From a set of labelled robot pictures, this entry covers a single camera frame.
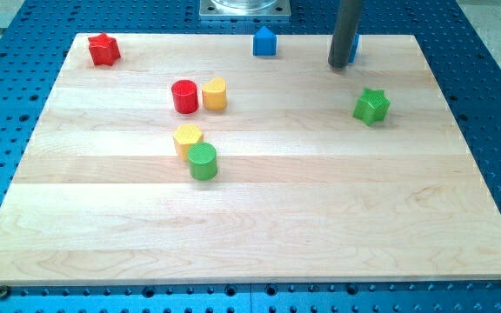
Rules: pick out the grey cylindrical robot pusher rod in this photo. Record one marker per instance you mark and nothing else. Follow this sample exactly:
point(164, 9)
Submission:
point(346, 25)

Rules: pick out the light wooden board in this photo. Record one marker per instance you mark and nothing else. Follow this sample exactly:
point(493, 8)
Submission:
point(304, 192)

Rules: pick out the green cylinder block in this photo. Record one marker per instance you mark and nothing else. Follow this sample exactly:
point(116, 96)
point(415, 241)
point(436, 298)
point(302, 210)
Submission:
point(202, 158)

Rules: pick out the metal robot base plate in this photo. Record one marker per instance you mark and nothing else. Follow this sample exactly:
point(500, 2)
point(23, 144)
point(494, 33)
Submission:
point(244, 8)

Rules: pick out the red cylinder block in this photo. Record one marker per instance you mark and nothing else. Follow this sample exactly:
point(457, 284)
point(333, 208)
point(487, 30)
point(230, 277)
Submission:
point(184, 94)

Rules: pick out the yellow heart block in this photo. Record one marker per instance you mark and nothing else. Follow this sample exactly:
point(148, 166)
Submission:
point(214, 94)

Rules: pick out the blue block behind rod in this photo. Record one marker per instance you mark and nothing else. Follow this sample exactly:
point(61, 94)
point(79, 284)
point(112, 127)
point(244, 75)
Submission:
point(354, 48)

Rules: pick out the yellow hexagon block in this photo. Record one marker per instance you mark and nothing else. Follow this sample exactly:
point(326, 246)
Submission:
point(184, 137)

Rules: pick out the green star block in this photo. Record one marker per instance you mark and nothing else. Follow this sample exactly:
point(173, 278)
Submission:
point(371, 106)

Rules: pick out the blue house-shaped block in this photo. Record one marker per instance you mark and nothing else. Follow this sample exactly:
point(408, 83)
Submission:
point(264, 42)

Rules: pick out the red star block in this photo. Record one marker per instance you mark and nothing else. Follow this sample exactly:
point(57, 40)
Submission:
point(103, 49)

